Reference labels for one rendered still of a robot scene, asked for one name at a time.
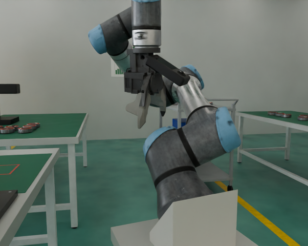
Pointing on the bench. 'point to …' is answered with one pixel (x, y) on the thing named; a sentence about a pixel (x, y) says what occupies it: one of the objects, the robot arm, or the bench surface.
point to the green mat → (25, 182)
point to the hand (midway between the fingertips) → (154, 122)
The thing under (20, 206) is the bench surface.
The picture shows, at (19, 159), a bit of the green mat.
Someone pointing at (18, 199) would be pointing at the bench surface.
